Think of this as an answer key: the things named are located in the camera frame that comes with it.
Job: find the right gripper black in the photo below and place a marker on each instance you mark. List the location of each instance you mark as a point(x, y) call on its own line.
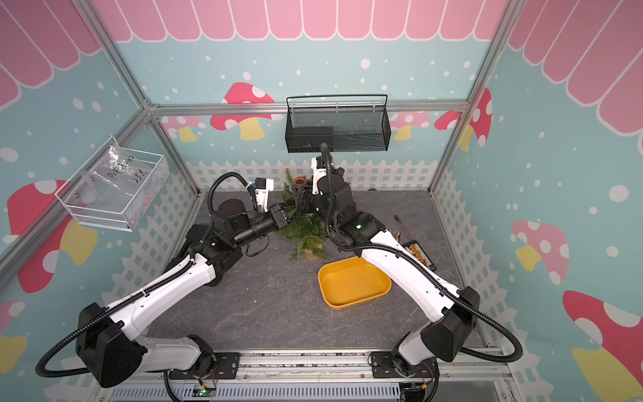
point(306, 193)

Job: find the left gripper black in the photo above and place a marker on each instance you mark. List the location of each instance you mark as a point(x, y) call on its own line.
point(279, 216)

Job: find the yellow plastic tray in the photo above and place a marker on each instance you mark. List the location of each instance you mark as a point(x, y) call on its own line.
point(351, 282)

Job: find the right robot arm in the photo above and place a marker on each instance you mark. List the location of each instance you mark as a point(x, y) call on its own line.
point(452, 313)

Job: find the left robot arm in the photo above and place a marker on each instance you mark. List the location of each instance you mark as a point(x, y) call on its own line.
point(109, 343)

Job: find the small green christmas tree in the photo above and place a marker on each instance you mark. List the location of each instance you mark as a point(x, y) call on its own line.
point(305, 231)

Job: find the wooden tree base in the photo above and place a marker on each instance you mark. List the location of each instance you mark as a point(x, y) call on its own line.
point(310, 255)

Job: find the black box in basket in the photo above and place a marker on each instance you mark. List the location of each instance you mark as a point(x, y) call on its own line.
point(308, 139)

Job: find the black tray with screws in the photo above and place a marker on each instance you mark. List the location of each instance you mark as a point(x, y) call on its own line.
point(418, 252)

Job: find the clear plastic bag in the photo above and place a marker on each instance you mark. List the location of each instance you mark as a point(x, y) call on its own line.
point(122, 184)

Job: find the green circuit board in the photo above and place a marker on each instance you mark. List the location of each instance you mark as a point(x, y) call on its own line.
point(204, 391)

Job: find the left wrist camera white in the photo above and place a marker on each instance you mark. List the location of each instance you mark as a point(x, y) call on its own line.
point(263, 187)

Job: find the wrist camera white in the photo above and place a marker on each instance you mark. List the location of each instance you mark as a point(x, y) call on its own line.
point(319, 171)
point(263, 187)

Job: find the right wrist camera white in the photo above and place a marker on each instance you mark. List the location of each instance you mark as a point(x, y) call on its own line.
point(319, 171)

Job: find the black wire mesh basket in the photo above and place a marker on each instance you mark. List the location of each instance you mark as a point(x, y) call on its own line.
point(360, 121)

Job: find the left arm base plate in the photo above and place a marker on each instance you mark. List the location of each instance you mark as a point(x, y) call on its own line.
point(210, 366)

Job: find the white wire basket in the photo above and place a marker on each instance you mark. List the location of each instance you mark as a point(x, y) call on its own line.
point(67, 195)

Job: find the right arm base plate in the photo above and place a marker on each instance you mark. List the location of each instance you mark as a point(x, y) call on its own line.
point(388, 365)

